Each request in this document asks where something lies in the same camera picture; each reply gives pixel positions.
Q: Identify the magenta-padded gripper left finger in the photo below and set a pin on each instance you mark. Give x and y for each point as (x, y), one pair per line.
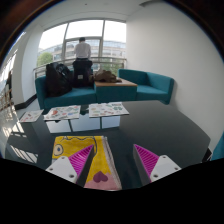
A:
(63, 168)

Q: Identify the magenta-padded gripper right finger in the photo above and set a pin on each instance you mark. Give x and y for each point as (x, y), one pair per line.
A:
(163, 168)

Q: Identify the yellow orange pink cartoon towel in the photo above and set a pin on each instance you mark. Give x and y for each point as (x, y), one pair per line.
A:
(100, 160)

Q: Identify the printed paper sheet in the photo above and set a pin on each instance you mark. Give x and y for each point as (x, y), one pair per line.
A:
(108, 109)
(31, 116)
(62, 113)

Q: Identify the teal chair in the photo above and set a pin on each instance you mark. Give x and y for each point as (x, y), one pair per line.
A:
(218, 148)

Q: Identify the teal sofa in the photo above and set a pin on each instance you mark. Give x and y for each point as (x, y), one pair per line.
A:
(150, 87)

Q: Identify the large black backpack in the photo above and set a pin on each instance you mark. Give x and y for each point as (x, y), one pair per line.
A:
(58, 80)

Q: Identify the wooden railing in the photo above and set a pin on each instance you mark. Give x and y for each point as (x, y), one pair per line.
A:
(4, 98)

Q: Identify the wooden sofa table top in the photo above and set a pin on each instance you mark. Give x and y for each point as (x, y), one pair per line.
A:
(126, 83)

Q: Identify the black bag with label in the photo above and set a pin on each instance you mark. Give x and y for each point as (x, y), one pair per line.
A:
(82, 74)

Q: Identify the brown jacket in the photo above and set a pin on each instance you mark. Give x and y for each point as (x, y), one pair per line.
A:
(106, 76)

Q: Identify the metal window railing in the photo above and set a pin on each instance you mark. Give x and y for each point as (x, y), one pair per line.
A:
(110, 60)

